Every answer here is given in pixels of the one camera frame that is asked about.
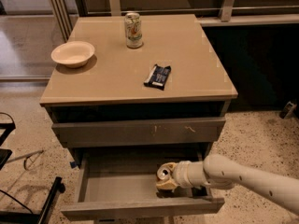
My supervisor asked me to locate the closed grey top drawer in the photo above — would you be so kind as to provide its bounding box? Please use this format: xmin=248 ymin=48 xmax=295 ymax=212
xmin=52 ymin=117 xmax=225 ymax=148

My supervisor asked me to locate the black chair frame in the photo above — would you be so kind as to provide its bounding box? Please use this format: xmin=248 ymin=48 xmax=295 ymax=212
xmin=0 ymin=112 xmax=65 ymax=224

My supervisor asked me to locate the open grey middle drawer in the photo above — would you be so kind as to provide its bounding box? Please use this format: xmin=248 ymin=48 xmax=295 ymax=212
xmin=62 ymin=144 xmax=224 ymax=221

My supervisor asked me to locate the white green soda can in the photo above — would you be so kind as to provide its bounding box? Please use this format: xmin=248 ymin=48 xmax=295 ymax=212
xmin=124 ymin=12 xmax=143 ymax=49

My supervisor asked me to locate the metal railing with wooden top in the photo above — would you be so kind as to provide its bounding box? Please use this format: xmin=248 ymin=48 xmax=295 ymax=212
xmin=50 ymin=0 xmax=299 ymax=38

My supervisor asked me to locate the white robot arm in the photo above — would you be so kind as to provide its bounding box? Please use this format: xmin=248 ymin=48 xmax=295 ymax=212
xmin=156 ymin=154 xmax=299 ymax=215

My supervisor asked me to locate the orange soda can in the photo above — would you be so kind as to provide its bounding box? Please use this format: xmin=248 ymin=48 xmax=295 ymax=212
xmin=156 ymin=166 xmax=171 ymax=184

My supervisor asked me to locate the small grey floor device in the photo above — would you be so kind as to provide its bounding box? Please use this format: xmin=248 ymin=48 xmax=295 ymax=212
xmin=279 ymin=99 xmax=297 ymax=119

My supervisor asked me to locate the dark blue snack wrapper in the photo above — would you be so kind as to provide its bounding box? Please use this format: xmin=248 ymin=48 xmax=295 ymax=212
xmin=144 ymin=64 xmax=171 ymax=91

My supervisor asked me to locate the black cable on floor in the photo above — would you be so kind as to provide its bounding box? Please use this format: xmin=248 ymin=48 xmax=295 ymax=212
xmin=6 ymin=149 xmax=45 ymax=172

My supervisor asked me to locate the grey drawer cabinet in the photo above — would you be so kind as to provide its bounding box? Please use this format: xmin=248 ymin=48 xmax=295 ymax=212
xmin=39 ymin=13 xmax=239 ymax=224

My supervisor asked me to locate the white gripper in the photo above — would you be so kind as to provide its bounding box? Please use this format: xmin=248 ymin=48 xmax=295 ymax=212
xmin=156 ymin=161 xmax=192 ymax=190

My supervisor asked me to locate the white bowl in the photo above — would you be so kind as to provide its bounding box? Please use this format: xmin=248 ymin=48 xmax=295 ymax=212
xmin=51 ymin=41 xmax=95 ymax=68

